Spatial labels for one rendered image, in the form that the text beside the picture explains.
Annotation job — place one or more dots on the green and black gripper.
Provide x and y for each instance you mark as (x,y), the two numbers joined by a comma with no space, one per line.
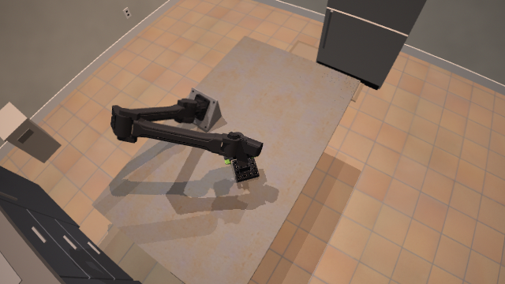
(228,160)

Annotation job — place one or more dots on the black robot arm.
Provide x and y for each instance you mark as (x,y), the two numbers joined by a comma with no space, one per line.
(235,144)

